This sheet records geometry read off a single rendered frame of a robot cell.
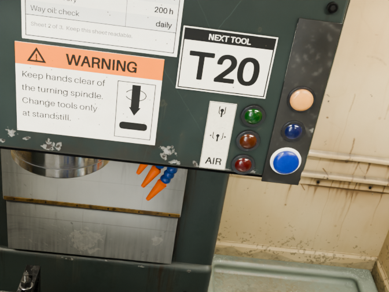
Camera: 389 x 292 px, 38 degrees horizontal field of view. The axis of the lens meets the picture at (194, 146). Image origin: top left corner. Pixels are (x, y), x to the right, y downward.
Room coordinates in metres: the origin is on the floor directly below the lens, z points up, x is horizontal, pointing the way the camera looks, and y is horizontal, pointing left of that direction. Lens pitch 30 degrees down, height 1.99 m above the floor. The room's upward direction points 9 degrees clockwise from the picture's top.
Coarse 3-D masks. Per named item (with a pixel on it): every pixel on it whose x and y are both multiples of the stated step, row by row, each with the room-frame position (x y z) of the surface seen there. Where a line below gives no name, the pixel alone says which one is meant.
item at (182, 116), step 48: (0, 0) 0.54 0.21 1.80; (192, 0) 0.56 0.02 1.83; (240, 0) 0.56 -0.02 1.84; (288, 0) 0.57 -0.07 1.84; (336, 0) 0.57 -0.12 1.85; (0, 48) 0.54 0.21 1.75; (96, 48) 0.55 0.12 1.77; (288, 48) 0.57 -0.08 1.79; (336, 48) 0.58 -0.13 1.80; (0, 96) 0.54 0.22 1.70; (192, 96) 0.56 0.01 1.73; (240, 96) 0.56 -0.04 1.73; (0, 144) 0.54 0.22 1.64; (48, 144) 0.55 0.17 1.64; (96, 144) 0.55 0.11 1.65; (144, 144) 0.55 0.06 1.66; (192, 144) 0.56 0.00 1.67
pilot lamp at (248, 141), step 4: (244, 136) 0.56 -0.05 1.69; (248, 136) 0.56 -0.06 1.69; (252, 136) 0.56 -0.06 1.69; (240, 140) 0.56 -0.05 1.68; (244, 140) 0.56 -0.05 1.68; (248, 140) 0.56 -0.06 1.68; (252, 140) 0.56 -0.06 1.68; (256, 140) 0.56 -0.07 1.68; (240, 144) 0.56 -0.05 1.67; (244, 144) 0.56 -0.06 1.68; (248, 144) 0.56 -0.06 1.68; (252, 144) 0.56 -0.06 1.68; (248, 148) 0.56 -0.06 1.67
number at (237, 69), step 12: (216, 48) 0.56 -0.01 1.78; (216, 60) 0.56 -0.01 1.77; (228, 60) 0.56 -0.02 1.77; (240, 60) 0.56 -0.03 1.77; (252, 60) 0.56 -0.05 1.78; (264, 60) 0.56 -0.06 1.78; (216, 72) 0.56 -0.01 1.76; (228, 72) 0.56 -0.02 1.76; (240, 72) 0.56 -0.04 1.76; (252, 72) 0.56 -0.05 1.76; (264, 72) 0.56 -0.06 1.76; (216, 84) 0.56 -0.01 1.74; (228, 84) 0.56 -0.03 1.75; (240, 84) 0.56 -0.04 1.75; (252, 84) 0.56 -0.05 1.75
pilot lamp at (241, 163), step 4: (240, 160) 0.56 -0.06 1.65; (244, 160) 0.56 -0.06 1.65; (248, 160) 0.56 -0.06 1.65; (236, 164) 0.56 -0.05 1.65; (240, 164) 0.56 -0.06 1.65; (244, 164) 0.56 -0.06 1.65; (248, 164) 0.56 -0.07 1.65; (236, 168) 0.56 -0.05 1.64; (240, 168) 0.56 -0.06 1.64; (244, 168) 0.56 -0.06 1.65; (248, 168) 0.56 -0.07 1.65
